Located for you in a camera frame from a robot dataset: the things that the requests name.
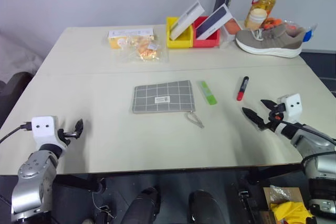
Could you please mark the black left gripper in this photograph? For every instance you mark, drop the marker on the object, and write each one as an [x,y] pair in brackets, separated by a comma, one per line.
[65,135]

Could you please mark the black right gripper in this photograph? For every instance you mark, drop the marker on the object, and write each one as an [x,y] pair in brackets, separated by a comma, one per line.
[277,115]

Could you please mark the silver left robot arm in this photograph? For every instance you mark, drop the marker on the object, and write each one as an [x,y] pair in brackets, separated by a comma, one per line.
[32,174]

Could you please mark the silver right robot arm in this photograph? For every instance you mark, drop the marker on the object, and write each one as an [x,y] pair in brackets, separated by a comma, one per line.
[312,145]

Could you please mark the grey checked pencil pouch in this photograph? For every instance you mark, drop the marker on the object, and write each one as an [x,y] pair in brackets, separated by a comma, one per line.
[162,95]

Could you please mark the red marker with black cap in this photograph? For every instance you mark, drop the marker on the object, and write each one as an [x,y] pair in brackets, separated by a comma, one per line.
[242,90]

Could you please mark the grey sneaker with white sole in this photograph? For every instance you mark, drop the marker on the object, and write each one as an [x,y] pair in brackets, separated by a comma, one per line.
[270,41]

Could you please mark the black chair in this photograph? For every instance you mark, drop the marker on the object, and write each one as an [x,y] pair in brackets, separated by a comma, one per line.
[14,90]

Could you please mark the red plastic bin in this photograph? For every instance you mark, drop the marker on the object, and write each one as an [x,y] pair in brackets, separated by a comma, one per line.
[207,42]

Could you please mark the white box with orange picture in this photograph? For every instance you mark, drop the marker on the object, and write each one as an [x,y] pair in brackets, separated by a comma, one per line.
[232,28]

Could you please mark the brown cardboard box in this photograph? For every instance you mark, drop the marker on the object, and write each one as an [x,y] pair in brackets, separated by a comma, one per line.
[286,195]

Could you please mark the orange toy pieces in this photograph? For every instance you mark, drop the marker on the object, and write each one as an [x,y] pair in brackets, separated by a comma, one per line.
[271,22]

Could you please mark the clear bag with orange contents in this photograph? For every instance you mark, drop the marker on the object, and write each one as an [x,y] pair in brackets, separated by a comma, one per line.
[294,26]

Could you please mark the blue white packet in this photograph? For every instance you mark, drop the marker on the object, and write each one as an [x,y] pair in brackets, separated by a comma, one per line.
[310,33]

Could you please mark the white jar with cream lid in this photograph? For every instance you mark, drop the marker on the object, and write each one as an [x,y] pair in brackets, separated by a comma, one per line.
[256,18]

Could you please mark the yellow white snack box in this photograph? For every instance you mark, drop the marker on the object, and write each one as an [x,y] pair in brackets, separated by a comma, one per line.
[118,39]

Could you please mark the clear bag of snacks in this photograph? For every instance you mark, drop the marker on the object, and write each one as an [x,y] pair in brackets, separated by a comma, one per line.
[144,49]

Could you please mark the dark blue phone box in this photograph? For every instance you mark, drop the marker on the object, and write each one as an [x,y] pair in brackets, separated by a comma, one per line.
[214,22]

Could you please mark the dark rounded shape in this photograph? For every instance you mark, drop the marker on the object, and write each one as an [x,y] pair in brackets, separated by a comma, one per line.
[143,205]
[204,207]

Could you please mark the yellow plastic bin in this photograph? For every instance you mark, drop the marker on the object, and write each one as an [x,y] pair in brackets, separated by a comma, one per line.
[181,42]

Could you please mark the yellow cloth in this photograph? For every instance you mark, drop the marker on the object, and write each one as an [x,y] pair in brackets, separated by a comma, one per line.
[291,212]

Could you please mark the white grey flat box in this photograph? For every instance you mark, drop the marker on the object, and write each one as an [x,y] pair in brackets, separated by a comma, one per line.
[185,20]

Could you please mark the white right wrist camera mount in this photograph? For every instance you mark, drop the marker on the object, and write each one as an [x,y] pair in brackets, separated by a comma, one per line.
[293,107]

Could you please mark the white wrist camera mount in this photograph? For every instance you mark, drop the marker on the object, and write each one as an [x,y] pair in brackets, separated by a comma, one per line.
[293,107]
[44,130]

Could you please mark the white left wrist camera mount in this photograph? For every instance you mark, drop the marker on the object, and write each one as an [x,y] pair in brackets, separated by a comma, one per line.
[44,130]

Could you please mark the black table frame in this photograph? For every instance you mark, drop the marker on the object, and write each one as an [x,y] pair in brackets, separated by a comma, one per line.
[78,182]

